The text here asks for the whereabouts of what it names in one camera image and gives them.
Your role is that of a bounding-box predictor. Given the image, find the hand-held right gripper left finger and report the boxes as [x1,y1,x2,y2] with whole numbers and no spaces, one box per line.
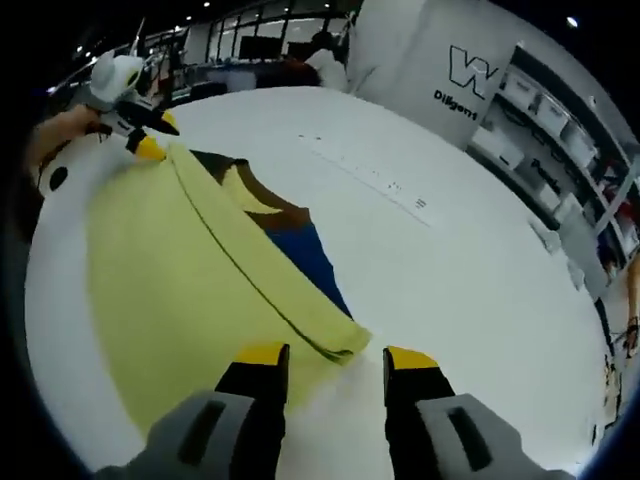
[93,341,292,480]

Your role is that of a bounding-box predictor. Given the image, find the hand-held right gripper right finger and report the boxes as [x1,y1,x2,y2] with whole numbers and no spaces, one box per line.
[381,345,577,480]

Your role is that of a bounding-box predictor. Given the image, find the yellow black blue garment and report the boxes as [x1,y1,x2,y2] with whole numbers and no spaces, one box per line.
[83,142,374,442]

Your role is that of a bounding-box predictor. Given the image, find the person's left hand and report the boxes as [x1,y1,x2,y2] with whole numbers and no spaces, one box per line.
[30,106,110,172]

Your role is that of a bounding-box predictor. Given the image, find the black computer monitor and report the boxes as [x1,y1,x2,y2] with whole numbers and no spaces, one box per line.
[238,34,282,62]

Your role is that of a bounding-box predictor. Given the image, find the crumpled white cloth pieces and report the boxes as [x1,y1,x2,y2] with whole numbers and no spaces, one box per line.
[528,218,587,292]

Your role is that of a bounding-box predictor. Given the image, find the grey box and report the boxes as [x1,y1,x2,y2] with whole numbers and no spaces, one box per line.
[553,193,582,227]

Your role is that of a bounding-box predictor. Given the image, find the grey metal shelf rack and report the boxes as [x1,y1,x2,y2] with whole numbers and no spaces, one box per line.
[467,44,640,301]

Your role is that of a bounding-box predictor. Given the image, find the group of white storage bins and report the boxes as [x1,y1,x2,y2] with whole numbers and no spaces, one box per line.
[471,73,600,212]

